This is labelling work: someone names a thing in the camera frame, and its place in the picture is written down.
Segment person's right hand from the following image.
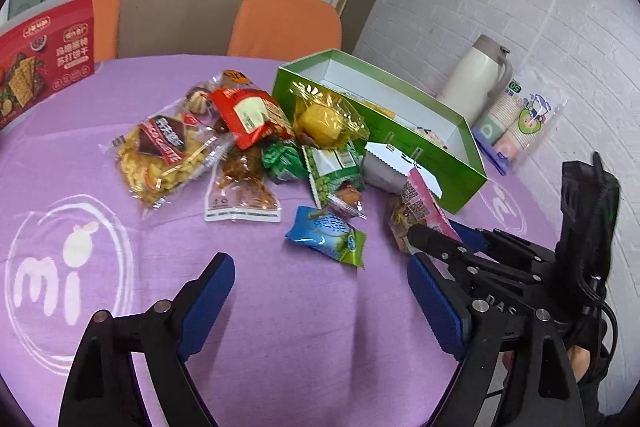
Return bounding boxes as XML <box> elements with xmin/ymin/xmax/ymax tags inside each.
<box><xmin>567</xmin><ymin>343</ymin><xmax>612</xmax><ymax>387</ymax></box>

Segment red cracker box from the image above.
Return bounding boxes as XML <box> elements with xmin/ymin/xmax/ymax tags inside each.
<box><xmin>0</xmin><ymin>0</ymin><xmax>96</xmax><ymax>130</ymax></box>

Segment white thermos jug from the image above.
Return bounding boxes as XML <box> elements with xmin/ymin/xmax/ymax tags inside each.
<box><xmin>440</xmin><ymin>34</ymin><xmax>515</xmax><ymax>128</ymax></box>

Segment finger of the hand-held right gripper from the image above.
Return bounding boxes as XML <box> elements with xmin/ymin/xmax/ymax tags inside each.
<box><xmin>407</xmin><ymin>223</ymin><xmax>501</xmax><ymax>288</ymax></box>
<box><xmin>448</xmin><ymin>220</ymin><xmax>532</xmax><ymax>271</ymax></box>

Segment pink snack packet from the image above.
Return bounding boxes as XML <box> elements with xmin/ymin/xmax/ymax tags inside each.
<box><xmin>389</xmin><ymin>168</ymin><xmax>463</xmax><ymax>255</ymax></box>

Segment white serrated snack packet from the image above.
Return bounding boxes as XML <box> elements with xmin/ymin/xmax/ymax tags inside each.
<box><xmin>362</xmin><ymin>142</ymin><xmax>443</xmax><ymax>198</ymax></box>

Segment green peas packet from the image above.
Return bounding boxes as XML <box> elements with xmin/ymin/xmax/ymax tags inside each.
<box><xmin>302</xmin><ymin>142</ymin><xmax>366</xmax><ymax>210</ymax></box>

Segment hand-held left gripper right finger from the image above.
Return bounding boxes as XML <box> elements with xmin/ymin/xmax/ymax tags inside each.
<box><xmin>407</xmin><ymin>253</ymin><xmax>586</xmax><ymax>427</ymax></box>

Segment red snack packet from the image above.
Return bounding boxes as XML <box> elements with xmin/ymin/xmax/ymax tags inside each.
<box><xmin>207</xmin><ymin>88</ymin><xmax>296</xmax><ymax>151</ymax></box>

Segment blue snack packet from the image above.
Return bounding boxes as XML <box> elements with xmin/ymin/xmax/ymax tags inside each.
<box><xmin>285</xmin><ymin>206</ymin><xmax>367</xmax><ymax>269</ymax></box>

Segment clear yellow cake packet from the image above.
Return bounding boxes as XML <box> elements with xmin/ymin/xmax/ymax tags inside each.
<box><xmin>291</xmin><ymin>82</ymin><xmax>370</xmax><ymax>150</ymax></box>

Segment yellow chips packet dark label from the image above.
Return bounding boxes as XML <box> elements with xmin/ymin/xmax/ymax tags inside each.
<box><xmin>100</xmin><ymin>111</ymin><xmax>233</xmax><ymax>210</ymax></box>

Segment small red candy packet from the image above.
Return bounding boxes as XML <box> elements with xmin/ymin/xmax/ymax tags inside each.
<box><xmin>327</xmin><ymin>187</ymin><xmax>368</xmax><ymax>220</ymax></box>

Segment clear candy packet orange label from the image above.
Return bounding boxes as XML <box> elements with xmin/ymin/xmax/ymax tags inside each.
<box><xmin>182</xmin><ymin>69</ymin><xmax>258</xmax><ymax>115</ymax></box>

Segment purple tablecloth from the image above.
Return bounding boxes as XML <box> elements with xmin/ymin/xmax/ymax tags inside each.
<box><xmin>0</xmin><ymin>52</ymin><xmax>566</xmax><ymax>427</ymax></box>

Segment clear brown dried meat packet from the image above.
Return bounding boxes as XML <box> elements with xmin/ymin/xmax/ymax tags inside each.
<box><xmin>204</xmin><ymin>149</ymin><xmax>282</xmax><ymax>224</ymax></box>

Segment orange chair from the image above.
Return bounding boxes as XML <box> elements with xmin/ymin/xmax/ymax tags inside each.
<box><xmin>87</xmin><ymin>0</ymin><xmax>125</xmax><ymax>62</ymax></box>
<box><xmin>227</xmin><ymin>0</ymin><xmax>343</xmax><ymax>60</ymax></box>

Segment pack of paper cups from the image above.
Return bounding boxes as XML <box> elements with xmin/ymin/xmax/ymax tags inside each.
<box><xmin>472</xmin><ymin>77</ymin><xmax>568</xmax><ymax>175</ymax></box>

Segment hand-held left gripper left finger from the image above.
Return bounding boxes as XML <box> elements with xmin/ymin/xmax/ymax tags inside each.
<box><xmin>59</xmin><ymin>252</ymin><xmax>236</xmax><ymax>427</ymax></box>

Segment green cardboard box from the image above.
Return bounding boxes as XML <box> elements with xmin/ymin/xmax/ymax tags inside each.
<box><xmin>271</xmin><ymin>48</ymin><xmax>488</xmax><ymax>215</ymax></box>

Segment small green snack packet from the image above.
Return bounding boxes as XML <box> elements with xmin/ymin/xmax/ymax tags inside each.
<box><xmin>261</xmin><ymin>141</ymin><xmax>308</xmax><ymax>182</ymax></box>

